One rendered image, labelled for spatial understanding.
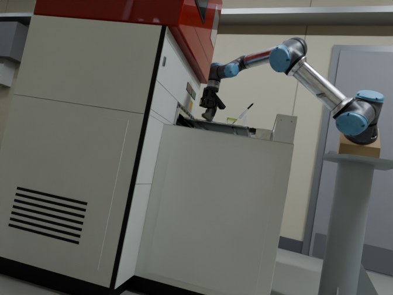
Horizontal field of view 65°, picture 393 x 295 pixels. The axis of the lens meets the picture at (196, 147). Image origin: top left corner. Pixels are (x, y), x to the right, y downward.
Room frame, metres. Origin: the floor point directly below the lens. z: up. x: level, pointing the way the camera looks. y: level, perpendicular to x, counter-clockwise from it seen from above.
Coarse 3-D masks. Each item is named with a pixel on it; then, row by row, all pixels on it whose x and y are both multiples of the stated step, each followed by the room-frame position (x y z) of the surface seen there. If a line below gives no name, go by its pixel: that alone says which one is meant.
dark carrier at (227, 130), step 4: (192, 124) 1.86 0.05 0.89; (196, 124) 1.83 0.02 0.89; (204, 124) 1.77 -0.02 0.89; (208, 124) 1.74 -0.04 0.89; (212, 124) 1.72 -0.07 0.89; (196, 128) 2.01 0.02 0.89; (200, 128) 1.97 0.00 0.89; (208, 128) 1.91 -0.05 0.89; (212, 128) 1.87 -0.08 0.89; (216, 128) 1.84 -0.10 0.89; (220, 128) 1.81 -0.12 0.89; (224, 128) 1.79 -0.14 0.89; (228, 128) 1.76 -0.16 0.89; (236, 128) 1.70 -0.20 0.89; (240, 128) 1.68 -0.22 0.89; (224, 132) 1.96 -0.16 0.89; (228, 132) 1.92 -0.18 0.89; (232, 132) 1.89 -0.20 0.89; (240, 132) 1.83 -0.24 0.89; (244, 132) 1.80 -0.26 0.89
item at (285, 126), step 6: (282, 114) 1.44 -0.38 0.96; (282, 120) 1.44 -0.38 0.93; (288, 120) 1.43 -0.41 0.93; (294, 120) 1.43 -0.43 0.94; (276, 126) 1.44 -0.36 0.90; (282, 126) 1.44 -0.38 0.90; (288, 126) 1.43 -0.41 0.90; (294, 126) 1.42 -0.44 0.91; (276, 132) 1.44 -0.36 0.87; (282, 132) 1.43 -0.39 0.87; (288, 132) 1.43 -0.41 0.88; (294, 132) 1.42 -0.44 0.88; (276, 138) 1.44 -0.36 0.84; (282, 138) 1.43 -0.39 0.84; (288, 138) 1.43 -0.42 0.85
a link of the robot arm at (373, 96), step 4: (360, 92) 1.36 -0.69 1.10; (364, 92) 1.36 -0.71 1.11; (368, 92) 1.36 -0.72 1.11; (372, 92) 1.36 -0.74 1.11; (376, 92) 1.36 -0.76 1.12; (356, 96) 1.36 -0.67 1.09; (360, 96) 1.34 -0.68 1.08; (364, 96) 1.33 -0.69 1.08; (368, 96) 1.32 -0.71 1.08; (372, 96) 1.32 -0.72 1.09; (376, 96) 1.32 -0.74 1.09; (380, 96) 1.32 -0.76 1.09; (356, 100) 1.36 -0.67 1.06; (360, 100) 1.33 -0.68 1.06; (364, 100) 1.33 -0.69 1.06; (368, 100) 1.32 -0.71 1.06; (372, 100) 1.31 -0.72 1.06; (376, 100) 1.31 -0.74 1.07; (380, 100) 1.31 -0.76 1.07; (372, 104) 1.31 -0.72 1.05; (376, 104) 1.32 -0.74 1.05; (380, 104) 1.33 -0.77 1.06; (376, 108) 1.32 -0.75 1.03; (380, 108) 1.34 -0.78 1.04; (376, 112) 1.32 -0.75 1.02; (376, 116) 1.36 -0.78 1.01; (376, 120) 1.38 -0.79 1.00
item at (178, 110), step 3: (177, 108) 1.66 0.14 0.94; (177, 111) 1.66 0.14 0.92; (180, 111) 1.70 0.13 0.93; (177, 114) 1.66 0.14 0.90; (180, 114) 1.72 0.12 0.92; (183, 114) 1.76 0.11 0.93; (177, 117) 1.66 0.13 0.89; (183, 117) 1.80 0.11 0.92; (186, 117) 1.84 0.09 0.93; (174, 120) 1.66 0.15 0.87; (177, 120) 1.67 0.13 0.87; (186, 120) 1.89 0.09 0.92; (174, 123) 1.66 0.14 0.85; (177, 123) 1.68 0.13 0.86; (180, 123) 1.74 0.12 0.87; (189, 123) 1.99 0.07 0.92; (192, 126) 2.08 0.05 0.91
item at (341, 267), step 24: (360, 168) 1.42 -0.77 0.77; (384, 168) 1.48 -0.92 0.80; (336, 192) 1.48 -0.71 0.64; (360, 192) 1.42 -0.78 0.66; (336, 216) 1.46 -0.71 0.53; (360, 216) 1.42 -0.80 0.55; (336, 240) 1.45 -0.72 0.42; (360, 240) 1.42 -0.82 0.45; (336, 264) 1.44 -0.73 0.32; (360, 264) 1.45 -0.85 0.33; (336, 288) 1.43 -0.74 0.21; (360, 288) 1.45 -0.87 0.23
